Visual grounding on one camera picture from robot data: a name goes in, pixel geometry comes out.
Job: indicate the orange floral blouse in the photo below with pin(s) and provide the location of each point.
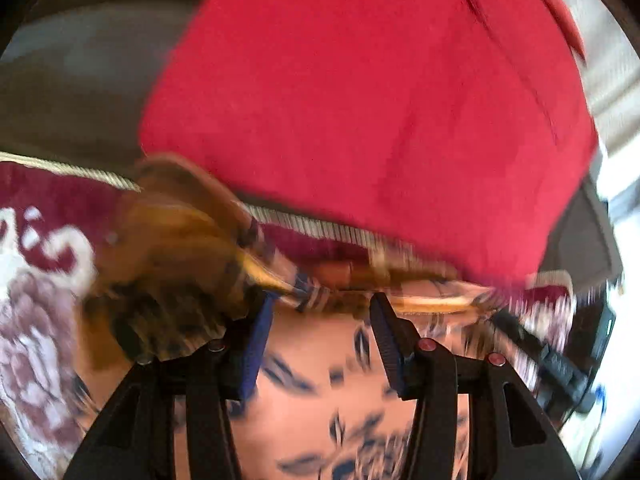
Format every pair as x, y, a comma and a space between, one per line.
185, 255

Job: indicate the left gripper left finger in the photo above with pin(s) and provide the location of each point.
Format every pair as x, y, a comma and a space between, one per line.
133, 435

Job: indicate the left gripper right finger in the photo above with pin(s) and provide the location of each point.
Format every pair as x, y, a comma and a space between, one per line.
510, 437

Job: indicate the large red cushion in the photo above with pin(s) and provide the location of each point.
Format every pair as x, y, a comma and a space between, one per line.
457, 126

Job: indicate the beige dotted curtain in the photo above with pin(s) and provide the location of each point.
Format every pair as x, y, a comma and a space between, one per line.
610, 75

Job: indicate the floral plush sofa blanket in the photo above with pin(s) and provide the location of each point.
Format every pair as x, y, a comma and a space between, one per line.
322, 408

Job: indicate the dark brown leather sofa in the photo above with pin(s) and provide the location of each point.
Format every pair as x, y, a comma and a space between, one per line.
77, 75

